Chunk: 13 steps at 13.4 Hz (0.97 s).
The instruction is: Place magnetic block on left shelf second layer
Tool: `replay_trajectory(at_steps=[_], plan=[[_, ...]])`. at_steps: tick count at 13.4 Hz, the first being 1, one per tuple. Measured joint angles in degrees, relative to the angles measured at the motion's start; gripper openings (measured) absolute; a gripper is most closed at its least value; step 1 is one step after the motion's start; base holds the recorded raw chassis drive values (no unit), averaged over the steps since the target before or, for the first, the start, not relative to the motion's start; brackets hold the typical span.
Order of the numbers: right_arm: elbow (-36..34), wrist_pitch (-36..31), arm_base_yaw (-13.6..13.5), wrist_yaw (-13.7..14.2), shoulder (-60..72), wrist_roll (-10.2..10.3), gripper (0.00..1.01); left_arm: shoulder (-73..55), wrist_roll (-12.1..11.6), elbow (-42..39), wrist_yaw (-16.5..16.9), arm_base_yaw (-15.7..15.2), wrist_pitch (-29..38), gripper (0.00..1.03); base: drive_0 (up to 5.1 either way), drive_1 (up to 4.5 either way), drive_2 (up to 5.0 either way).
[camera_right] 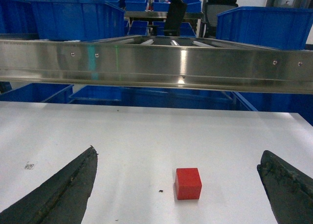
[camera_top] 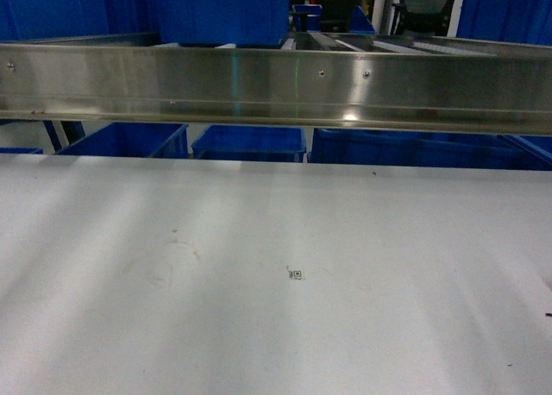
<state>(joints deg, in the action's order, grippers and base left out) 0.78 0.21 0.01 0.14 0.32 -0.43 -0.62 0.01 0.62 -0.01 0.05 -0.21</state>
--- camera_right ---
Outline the black mesh office chair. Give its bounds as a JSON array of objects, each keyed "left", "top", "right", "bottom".
[{"left": 204, "top": 0, "right": 238, "bottom": 38}]

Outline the large blue bin left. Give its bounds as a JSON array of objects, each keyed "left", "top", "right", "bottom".
[{"left": 27, "top": 0, "right": 125, "bottom": 41}]

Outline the blue bin under shelf right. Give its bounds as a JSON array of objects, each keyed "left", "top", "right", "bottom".
[{"left": 121, "top": 88, "right": 257, "bottom": 112}]

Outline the blue bin under shelf left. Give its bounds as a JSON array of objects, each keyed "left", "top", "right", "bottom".
[{"left": 0, "top": 83, "right": 73, "bottom": 104}]

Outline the red magnetic cube block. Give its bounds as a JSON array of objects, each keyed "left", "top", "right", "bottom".
[{"left": 175, "top": 168, "right": 202, "bottom": 200}]

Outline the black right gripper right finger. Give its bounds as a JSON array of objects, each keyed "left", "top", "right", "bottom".
[{"left": 257, "top": 150, "right": 313, "bottom": 224}]

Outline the blue bin under shelf middle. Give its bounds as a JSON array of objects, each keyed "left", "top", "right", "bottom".
[{"left": 69, "top": 86, "right": 123, "bottom": 106}]

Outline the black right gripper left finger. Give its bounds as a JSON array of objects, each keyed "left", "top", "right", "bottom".
[{"left": 0, "top": 146, "right": 98, "bottom": 224}]

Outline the large blue bin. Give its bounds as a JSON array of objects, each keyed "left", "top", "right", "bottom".
[
  {"left": 27, "top": 0, "right": 125, "bottom": 41},
  {"left": 216, "top": 6, "right": 313, "bottom": 50}
]

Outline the stainless steel front shelf rail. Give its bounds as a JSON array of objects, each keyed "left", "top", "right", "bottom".
[{"left": 0, "top": 34, "right": 313, "bottom": 94}]

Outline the blue bin under shelf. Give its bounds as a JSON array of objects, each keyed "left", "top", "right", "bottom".
[
  {"left": 121, "top": 88, "right": 257, "bottom": 112},
  {"left": 0, "top": 83, "right": 73, "bottom": 104},
  {"left": 69, "top": 86, "right": 123, "bottom": 106}
]

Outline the large blue bin right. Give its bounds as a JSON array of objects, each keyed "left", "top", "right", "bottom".
[{"left": 216, "top": 6, "right": 313, "bottom": 50}]

